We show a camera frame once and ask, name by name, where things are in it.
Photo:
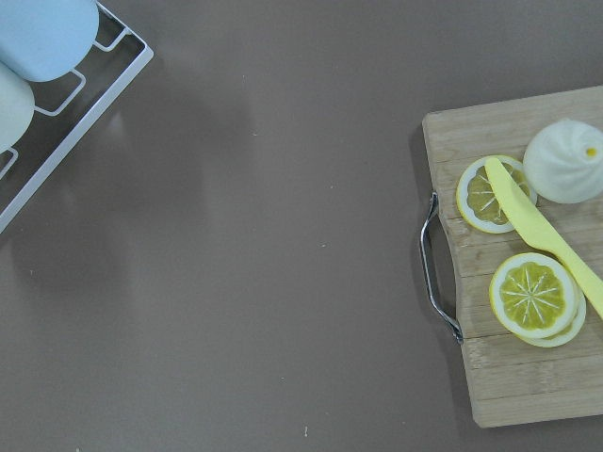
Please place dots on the lemon slice near bun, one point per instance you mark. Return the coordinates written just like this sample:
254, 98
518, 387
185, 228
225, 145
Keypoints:
476, 201

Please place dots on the yellow plastic knife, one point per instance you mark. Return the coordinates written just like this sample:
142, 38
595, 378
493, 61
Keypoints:
537, 232

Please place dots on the wooden cutting board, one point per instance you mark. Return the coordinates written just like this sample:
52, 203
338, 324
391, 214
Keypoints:
509, 381

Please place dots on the white steamed bun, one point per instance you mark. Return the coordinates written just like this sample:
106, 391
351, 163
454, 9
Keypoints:
563, 162

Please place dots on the bottom stacked lemon slice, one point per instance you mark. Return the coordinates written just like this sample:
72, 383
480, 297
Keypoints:
569, 333

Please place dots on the pale green cup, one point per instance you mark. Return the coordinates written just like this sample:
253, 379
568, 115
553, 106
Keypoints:
17, 107

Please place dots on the light blue cup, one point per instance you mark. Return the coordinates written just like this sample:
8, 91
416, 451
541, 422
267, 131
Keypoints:
43, 40

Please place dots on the metal cutting board handle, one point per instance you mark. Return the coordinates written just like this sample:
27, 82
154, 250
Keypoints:
428, 267

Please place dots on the white wire dish rack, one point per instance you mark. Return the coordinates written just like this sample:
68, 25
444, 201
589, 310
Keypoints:
67, 107

